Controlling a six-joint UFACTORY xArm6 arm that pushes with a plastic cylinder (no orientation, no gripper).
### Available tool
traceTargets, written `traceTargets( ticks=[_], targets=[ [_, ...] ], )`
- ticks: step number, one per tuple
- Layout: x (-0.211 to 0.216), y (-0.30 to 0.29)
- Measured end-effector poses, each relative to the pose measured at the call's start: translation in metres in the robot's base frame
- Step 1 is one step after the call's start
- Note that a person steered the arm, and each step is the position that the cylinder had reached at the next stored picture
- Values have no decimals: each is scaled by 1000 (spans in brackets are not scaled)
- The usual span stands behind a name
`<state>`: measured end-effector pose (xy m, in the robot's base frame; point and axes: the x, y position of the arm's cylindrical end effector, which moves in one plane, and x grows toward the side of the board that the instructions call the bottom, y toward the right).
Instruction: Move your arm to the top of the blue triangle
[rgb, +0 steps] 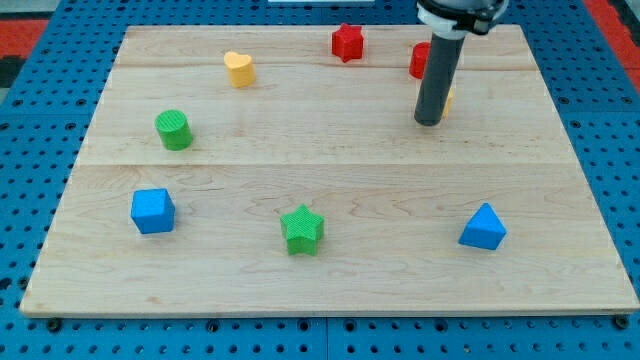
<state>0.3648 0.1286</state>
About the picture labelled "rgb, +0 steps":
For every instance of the white black robot arm flange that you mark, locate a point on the white black robot arm flange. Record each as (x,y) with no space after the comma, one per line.
(454,19)

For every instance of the blue triangle block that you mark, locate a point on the blue triangle block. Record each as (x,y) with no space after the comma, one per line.
(484,230)

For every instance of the green star block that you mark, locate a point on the green star block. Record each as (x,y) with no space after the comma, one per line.
(302,230)

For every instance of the wooden board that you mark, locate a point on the wooden board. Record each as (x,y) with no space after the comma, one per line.
(341,139)

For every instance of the yellow heart block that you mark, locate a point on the yellow heart block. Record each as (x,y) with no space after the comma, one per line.
(240,69)

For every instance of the red star block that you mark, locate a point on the red star block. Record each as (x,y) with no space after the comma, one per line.
(347,42)

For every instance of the yellow block behind rod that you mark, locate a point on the yellow block behind rod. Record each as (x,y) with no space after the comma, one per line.
(448,102)

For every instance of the green cylinder block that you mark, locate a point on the green cylinder block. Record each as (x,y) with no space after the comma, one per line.
(173,129)

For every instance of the red round block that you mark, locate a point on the red round block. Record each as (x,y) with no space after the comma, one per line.
(419,57)

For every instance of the blue cube block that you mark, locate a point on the blue cube block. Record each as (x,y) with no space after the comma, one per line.
(152,211)

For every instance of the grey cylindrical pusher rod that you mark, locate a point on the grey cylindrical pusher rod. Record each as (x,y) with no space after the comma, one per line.
(437,80)

